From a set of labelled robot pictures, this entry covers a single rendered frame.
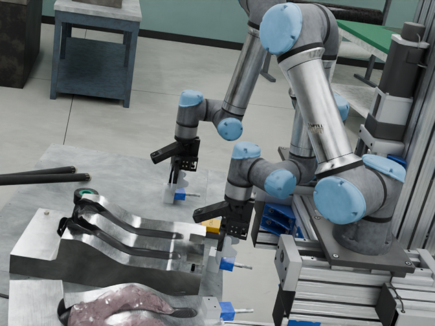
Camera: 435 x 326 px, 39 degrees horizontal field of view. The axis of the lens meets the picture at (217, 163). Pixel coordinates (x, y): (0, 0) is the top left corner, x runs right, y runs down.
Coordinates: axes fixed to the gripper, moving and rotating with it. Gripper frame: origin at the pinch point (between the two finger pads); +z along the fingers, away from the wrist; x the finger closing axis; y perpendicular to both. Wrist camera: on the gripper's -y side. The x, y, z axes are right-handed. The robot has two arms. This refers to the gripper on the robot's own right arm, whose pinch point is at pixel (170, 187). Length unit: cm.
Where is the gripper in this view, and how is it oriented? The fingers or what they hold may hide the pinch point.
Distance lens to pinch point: 213.2
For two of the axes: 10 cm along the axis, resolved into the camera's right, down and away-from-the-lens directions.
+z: -1.7, 9.0, 3.9
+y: 9.7, 0.8, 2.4
